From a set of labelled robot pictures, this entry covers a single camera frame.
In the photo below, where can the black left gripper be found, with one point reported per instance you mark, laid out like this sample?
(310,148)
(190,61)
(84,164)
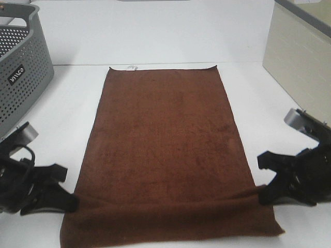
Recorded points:
(17,183)

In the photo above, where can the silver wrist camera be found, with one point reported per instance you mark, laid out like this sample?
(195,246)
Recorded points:
(26,134)
(295,120)

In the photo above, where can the brown towel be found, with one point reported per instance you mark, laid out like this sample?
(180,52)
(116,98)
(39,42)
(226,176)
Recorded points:
(164,162)

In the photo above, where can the white towel label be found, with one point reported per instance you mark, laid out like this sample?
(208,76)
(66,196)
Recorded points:
(132,67)

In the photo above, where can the grey perforated plastic basket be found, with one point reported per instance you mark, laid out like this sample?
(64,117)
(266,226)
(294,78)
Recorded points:
(26,66)

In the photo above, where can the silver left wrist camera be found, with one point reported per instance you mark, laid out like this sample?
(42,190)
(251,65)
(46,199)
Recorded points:
(26,134)

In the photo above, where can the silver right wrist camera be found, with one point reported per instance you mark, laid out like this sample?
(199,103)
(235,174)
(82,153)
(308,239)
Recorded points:
(295,120)

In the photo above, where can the beige storage box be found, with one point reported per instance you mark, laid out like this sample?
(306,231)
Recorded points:
(297,53)

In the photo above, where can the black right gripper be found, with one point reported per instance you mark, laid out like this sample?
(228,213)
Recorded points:
(311,169)

